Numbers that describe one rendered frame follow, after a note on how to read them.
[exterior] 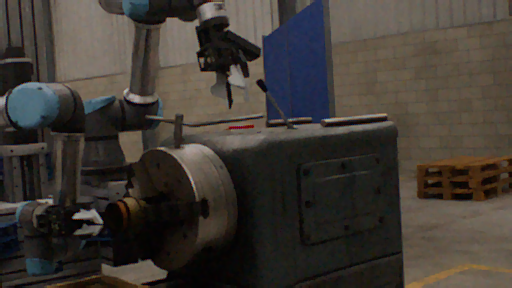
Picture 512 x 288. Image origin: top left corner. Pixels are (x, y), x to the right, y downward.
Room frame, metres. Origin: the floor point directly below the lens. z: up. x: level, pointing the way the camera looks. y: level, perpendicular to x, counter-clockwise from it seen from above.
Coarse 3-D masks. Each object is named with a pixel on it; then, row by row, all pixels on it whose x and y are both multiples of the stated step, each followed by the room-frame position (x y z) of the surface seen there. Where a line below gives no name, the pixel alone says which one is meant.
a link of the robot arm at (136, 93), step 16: (144, 32) 2.29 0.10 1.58; (144, 48) 2.31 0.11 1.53; (144, 64) 2.34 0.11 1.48; (144, 80) 2.37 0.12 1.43; (128, 96) 2.41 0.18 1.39; (144, 96) 2.40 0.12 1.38; (128, 112) 2.41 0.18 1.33; (144, 112) 2.41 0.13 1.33; (160, 112) 2.44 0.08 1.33; (128, 128) 2.43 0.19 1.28; (144, 128) 2.45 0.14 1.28
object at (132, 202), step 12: (108, 204) 1.75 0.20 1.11; (120, 204) 1.73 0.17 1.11; (132, 204) 1.74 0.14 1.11; (144, 204) 1.77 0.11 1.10; (108, 216) 1.76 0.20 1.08; (120, 216) 1.71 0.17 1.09; (132, 216) 1.72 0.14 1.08; (144, 216) 1.74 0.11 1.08; (108, 228) 1.75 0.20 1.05; (120, 228) 1.72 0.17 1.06; (132, 228) 1.73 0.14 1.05
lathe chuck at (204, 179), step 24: (168, 168) 1.79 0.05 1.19; (192, 168) 1.74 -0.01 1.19; (168, 192) 1.79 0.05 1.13; (192, 192) 1.72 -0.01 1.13; (216, 192) 1.74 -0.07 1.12; (216, 216) 1.73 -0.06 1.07; (168, 240) 1.80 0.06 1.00; (192, 240) 1.73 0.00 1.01; (216, 240) 1.75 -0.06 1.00; (168, 264) 1.81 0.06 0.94; (192, 264) 1.78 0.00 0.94
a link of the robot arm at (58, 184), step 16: (80, 112) 1.95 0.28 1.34; (64, 128) 1.96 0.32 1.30; (80, 128) 1.98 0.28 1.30; (64, 144) 1.97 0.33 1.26; (80, 144) 2.00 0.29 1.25; (64, 160) 1.97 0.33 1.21; (80, 160) 2.01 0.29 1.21; (64, 176) 1.97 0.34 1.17; (64, 192) 1.97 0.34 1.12; (64, 240) 1.96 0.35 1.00; (80, 240) 2.03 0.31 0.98; (64, 256) 1.96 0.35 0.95
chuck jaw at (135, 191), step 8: (128, 168) 1.86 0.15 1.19; (136, 168) 1.85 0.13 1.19; (144, 168) 1.86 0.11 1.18; (128, 176) 1.86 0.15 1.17; (136, 176) 1.83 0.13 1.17; (144, 176) 1.84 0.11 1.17; (128, 184) 1.83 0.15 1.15; (136, 184) 1.81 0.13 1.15; (144, 184) 1.83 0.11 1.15; (152, 184) 1.84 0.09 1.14; (128, 192) 1.79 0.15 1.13; (136, 192) 1.80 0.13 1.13; (144, 192) 1.81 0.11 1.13; (152, 192) 1.82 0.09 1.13; (160, 192) 1.83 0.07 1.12; (144, 200) 1.81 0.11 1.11; (152, 200) 1.84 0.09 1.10
